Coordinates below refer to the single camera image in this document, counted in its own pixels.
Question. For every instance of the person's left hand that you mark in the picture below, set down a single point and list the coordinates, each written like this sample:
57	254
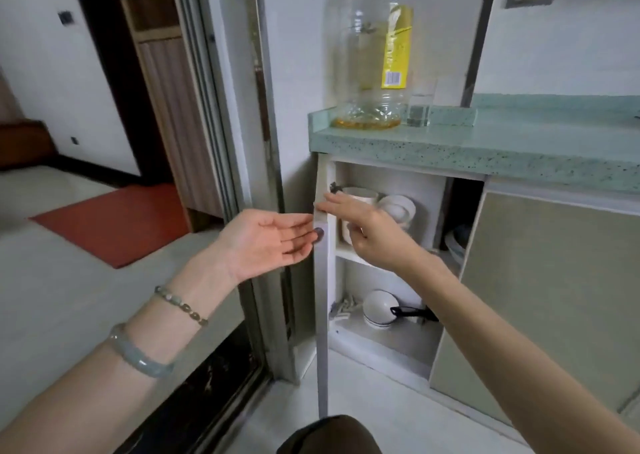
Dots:
255	244

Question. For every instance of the person's right hand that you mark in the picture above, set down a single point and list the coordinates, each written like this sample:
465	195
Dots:
380	236

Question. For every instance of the person's right thumb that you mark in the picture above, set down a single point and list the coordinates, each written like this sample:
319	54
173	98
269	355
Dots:
356	233

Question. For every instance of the person's left thumb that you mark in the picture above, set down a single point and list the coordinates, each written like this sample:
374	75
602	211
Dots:
287	219

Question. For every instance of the white cabinet door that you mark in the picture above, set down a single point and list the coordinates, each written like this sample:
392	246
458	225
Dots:
322	318

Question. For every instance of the person's right forearm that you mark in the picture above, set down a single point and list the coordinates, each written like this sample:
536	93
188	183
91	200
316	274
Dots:
505	358

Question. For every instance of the person's left forearm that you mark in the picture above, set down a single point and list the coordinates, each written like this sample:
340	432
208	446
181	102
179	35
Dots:
125	348

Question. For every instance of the dark round door knob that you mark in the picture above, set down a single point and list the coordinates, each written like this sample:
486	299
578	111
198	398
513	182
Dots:
318	233

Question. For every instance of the white ceramic mug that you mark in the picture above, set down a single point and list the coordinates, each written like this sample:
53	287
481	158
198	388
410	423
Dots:
361	196

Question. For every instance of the white ceramic bowl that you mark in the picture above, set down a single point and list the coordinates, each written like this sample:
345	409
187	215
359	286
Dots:
398	211

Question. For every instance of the white plastic utensils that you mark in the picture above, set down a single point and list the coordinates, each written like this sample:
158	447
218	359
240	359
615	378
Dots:
344	309

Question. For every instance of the white bowl with dark rim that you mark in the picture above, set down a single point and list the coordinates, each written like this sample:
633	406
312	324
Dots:
380	309

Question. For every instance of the white cabinet carcass with shelf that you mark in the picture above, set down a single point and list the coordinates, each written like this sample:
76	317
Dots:
430	189

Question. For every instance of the stack of plates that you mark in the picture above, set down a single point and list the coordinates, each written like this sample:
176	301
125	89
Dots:
457	246

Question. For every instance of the clear drinking glass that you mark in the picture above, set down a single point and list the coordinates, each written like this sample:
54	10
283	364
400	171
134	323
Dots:
420	111

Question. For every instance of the wooden wardrobe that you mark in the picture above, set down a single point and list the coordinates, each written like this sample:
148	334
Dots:
170	109

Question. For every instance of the red floor mat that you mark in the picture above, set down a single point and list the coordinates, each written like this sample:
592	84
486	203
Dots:
117	224

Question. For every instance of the large clear plastic oil bottle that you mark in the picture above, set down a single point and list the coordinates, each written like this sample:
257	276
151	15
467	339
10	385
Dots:
367	54

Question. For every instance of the pale green jade bangle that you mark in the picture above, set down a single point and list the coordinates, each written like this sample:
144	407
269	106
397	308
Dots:
140	356

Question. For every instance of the beige cabinet door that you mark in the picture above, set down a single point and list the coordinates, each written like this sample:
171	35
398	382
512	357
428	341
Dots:
550	289

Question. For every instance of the person's knee in dark trousers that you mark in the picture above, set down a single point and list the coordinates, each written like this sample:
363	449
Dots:
330	438

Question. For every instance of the vertical metal trim strip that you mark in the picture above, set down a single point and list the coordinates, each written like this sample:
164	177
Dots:
479	39

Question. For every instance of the brown wooden furniture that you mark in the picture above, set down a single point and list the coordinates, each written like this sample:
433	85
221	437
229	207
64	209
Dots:
25	144

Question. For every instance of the metal sliding door frame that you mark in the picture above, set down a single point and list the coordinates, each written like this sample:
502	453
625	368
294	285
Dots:
245	119

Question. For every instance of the dark wall switch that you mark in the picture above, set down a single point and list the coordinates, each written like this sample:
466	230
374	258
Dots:
66	18

